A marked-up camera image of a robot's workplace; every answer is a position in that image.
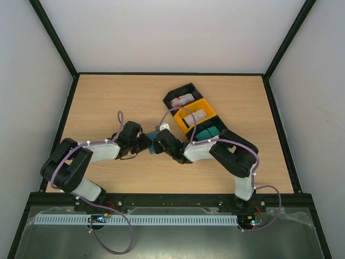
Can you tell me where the teal card holder wallet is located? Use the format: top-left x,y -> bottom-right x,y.
146,131 -> 158,154

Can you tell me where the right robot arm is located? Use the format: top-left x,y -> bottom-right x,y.
153,129 -> 260,212

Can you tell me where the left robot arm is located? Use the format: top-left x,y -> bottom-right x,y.
40,121 -> 152,202

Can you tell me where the red white card stack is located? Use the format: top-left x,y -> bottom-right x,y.
170,93 -> 195,107

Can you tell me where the white pink card stack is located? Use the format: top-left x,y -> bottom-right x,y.
183,109 -> 208,127

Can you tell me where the black bin with red cards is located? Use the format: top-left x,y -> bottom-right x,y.
163,83 -> 203,109

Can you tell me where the teal card stack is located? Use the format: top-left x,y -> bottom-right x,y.
195,126 -> 219,141

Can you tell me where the black bin with teal cards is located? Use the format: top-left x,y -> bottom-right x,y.
182,115 -> 227,141

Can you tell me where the yellow plastic bin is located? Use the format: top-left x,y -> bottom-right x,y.
174,98 -> 217,134

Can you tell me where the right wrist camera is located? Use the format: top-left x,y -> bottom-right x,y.
158,122 -> 170,131

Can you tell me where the white slotted cable duct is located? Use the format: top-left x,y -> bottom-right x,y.
31,214 -> 238,226

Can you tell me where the black enclosure frame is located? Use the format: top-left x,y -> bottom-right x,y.
5,0 -> 332,259

